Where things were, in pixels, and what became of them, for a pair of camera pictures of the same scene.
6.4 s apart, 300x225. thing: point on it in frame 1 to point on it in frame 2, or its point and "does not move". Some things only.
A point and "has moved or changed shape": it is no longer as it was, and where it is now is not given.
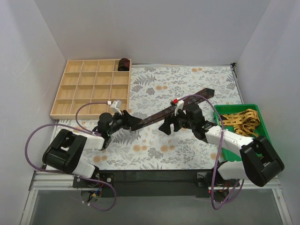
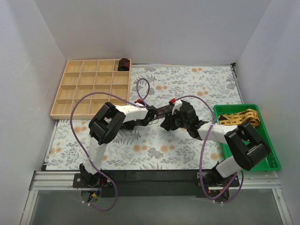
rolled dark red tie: [123, 64] does not move
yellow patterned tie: [246, 122] does not move
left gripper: [126, 118] to [152, 112]
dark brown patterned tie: [194, 98] has moved or changed shape
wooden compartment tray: [92, 81] does not move
